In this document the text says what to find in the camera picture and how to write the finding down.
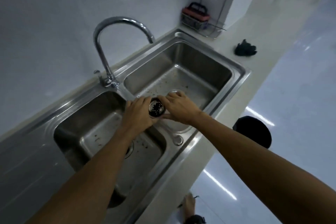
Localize person's left hand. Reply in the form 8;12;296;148
118;96;160;139

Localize person's right hand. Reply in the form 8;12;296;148
157;90;202;126

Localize round metal sink strainer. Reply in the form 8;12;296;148
148;97;166;119

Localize person's right forearm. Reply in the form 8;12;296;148
194;111;336;224

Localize person's left forearm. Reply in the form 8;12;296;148
25;130;144;224

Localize stainless steel double sink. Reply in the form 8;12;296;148
0;29;251;224

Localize chrome gooseneck faucet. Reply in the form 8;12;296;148
93;16;155;88

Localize person's foot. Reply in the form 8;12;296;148
181;193;197;219

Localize round black stool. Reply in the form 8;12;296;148
232;116;272;150

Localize red and black basket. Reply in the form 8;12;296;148
181;2;211;31

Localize crumpled black cloth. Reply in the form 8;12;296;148
234;39;258;57

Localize black shoe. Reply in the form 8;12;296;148
184;214;207;224

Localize wire dish rack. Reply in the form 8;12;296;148
181;0;245;40

